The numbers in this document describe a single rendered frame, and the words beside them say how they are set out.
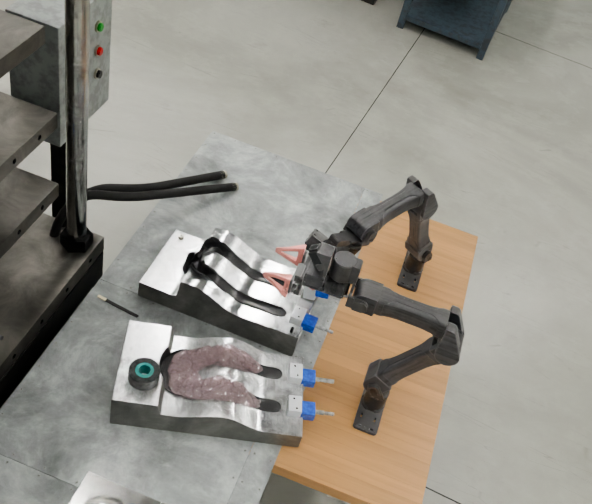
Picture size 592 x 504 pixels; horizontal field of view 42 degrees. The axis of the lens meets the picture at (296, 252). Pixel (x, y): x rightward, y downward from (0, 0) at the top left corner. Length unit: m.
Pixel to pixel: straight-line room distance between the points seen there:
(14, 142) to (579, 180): 3.67
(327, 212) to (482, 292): 1.37
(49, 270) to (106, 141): 1.83
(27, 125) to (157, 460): 0.93
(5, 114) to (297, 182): 1.13
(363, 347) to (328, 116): 2.52
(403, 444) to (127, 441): 0.75
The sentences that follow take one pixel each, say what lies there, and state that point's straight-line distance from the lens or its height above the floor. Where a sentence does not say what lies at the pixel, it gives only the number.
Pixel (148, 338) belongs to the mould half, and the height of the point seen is 0.91.
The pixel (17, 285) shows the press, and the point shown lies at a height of 0.78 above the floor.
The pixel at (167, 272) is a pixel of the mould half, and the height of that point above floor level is 0.86.
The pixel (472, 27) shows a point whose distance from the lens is 5.97.
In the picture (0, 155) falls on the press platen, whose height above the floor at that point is 1.29.
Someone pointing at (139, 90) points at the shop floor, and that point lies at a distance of 4.59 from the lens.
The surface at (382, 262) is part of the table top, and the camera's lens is 2.65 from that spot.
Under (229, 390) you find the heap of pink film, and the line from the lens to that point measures 2.03.
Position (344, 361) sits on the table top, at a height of 0.80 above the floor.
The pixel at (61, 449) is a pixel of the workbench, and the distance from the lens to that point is 2.06.
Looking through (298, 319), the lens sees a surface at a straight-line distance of 2.22.
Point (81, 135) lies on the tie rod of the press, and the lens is 2.20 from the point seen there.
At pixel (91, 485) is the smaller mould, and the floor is 0.87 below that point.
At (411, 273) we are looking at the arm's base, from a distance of 2.63.
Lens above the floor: 2.58
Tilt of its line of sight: 44 degrees down
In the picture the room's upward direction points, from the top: 16 degrees clockwise
